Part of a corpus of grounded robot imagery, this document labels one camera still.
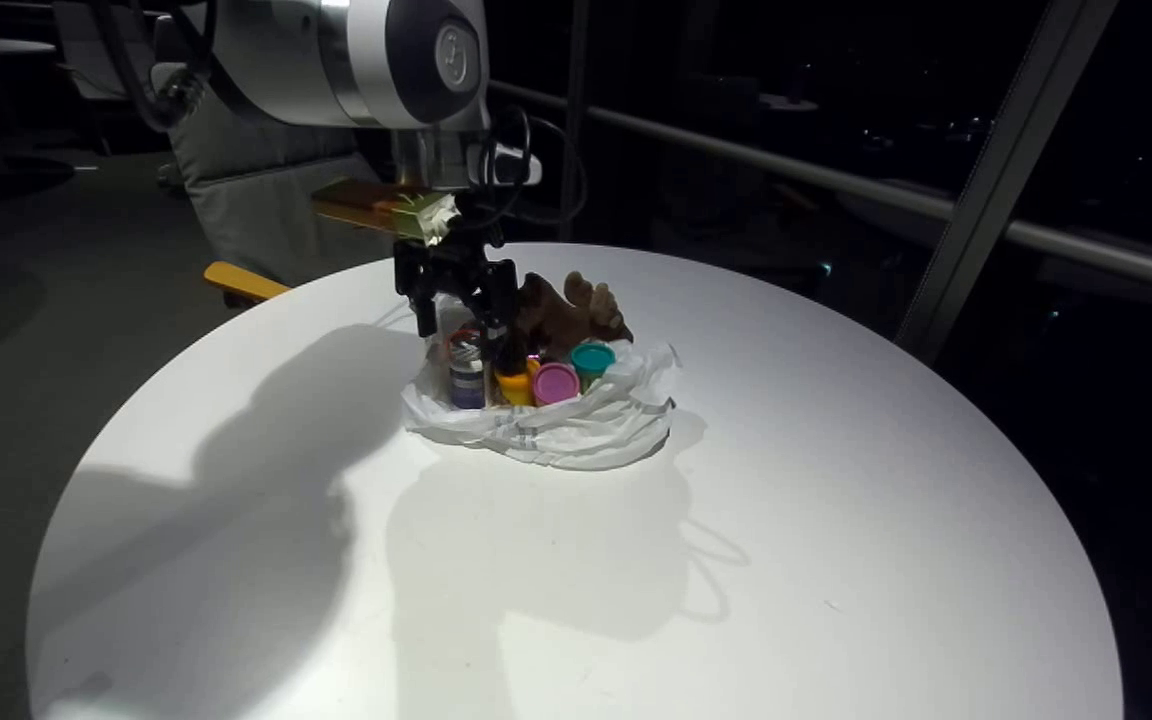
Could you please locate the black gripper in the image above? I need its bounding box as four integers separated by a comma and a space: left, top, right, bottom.
388, 228, 525, 369

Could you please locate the yellow lid Play-Doh can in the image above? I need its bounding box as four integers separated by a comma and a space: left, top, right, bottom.
487, 356, 540, 413

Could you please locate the brown plush moose toy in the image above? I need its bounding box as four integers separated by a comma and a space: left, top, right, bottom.
508, 267, 636, 363

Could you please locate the teal lid Play-Doh can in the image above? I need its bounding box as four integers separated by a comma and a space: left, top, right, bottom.
565, 336, 620, 390

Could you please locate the white translucent plastic bag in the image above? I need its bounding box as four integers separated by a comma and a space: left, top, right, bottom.
395, 296, 685, 477

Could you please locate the grey chair with yellow armrests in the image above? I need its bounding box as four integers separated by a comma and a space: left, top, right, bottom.
169, 78, 501, 307

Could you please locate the grey metal railing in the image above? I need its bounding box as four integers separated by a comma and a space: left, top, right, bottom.
486, 74, 1152, 305

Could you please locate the grey slanted window pillar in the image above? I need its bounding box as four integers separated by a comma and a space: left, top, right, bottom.
894, 0, 1126, 359

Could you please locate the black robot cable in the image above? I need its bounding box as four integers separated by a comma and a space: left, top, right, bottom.
469, 105, 594, 232

